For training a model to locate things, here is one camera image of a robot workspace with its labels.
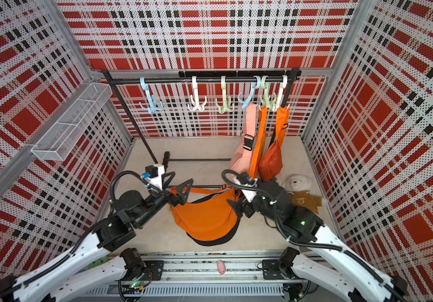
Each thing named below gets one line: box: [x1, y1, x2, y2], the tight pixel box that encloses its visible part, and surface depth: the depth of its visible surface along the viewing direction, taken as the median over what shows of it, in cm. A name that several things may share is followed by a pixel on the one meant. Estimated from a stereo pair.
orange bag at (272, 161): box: [259, 106, 289, 182], surface depth 79 cm
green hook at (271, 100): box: [259, 75, 277, 112], surface depth 68 cm
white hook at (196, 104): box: [187, 75, 208, 112], surface depth 68 cm
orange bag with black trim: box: [169, 184, 241, 247], surface depth 84 cm
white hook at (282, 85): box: [273, 74, 288, 112], surface depth 66 cm
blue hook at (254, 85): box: [237, 75, 262, 109], surface depth 65 cm
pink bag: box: [229, 103, 258, 174], surface depth 76 cm
